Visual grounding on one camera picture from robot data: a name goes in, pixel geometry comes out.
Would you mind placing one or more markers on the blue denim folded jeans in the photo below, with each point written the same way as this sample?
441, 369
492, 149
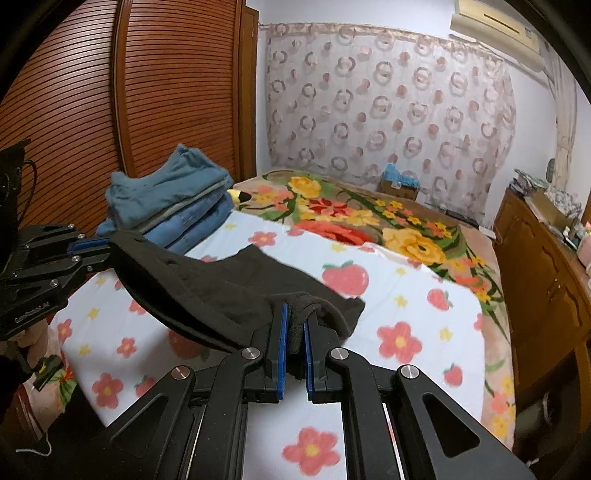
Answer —
178, 233

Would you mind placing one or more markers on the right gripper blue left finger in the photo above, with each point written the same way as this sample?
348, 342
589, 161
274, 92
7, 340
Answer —
275, 365

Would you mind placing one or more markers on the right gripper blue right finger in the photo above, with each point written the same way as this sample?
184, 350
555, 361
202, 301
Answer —
322, 381

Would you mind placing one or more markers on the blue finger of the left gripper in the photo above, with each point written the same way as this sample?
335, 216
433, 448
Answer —
88, 263
89, 246

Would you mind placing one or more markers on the white floral strawberry sheet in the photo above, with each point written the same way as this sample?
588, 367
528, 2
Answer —
263, 353

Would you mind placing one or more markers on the cardboard box on cabinet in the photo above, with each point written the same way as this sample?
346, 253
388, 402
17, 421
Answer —
546, 211

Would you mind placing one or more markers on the teal folded garment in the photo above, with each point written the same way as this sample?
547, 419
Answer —
186, 174

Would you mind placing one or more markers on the cardboard box with blue cloth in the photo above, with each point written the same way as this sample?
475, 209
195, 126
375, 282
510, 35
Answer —
397, 184

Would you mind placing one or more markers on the white air conditioner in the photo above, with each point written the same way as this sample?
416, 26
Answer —
492, 27

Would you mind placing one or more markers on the yellow plush toy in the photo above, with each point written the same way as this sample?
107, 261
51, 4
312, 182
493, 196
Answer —
238, 196

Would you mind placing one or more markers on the patterned sheer curtain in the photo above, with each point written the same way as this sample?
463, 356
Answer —
348, 101

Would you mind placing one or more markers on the floral colourful blanket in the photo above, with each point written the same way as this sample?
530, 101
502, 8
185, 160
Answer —
424, 238

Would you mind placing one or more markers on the black pants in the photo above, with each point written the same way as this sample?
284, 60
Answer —
220, 304

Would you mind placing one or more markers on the wooden sideboard cabinet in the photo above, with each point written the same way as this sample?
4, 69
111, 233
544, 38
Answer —
547, 299

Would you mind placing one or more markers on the wooden louvred wardrobe door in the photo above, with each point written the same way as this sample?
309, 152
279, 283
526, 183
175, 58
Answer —
96, 87

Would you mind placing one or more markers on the grey folded garment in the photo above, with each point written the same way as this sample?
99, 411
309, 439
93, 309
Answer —
167, 212

